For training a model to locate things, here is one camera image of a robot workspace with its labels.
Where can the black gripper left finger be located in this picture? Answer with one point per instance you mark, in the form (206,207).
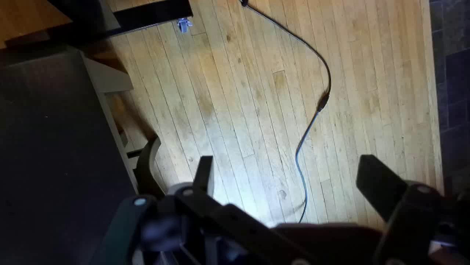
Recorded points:
(203,171)

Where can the dark wooden chair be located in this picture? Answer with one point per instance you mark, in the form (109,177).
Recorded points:
(144,171)

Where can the black floor bar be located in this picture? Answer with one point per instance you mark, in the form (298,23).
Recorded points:
(156,14)

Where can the small blue floor object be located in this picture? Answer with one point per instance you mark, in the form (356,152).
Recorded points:
(184,24)

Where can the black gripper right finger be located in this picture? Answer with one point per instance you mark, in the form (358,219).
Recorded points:
(382,186)

